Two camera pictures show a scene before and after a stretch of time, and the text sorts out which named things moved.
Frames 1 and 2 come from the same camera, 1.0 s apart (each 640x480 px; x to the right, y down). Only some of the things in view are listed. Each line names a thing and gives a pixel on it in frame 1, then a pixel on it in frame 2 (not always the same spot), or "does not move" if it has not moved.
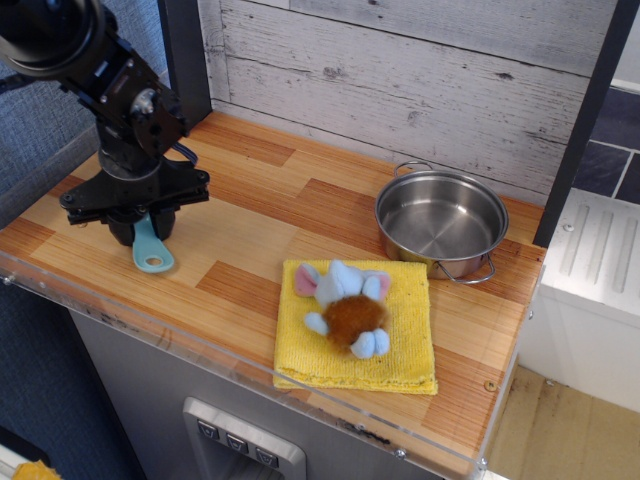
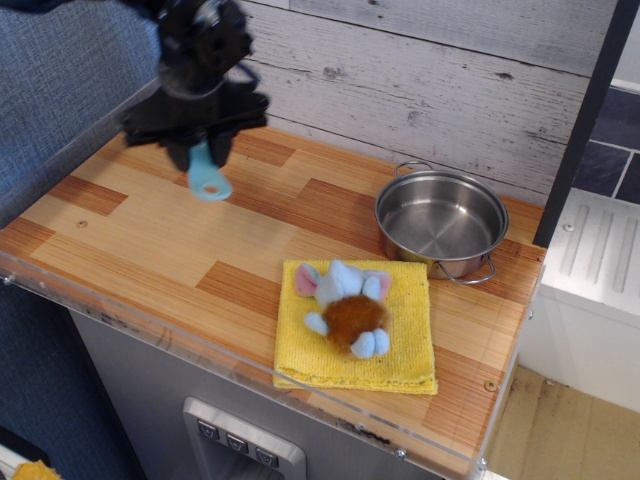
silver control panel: (228, 446) does not move
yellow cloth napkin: (307, 358) does not move
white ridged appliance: (582, 327) does not move
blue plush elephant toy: (353, 313) does not move
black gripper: (160, 189) → (167, 117)
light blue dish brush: (148, 244) → (205, 179)
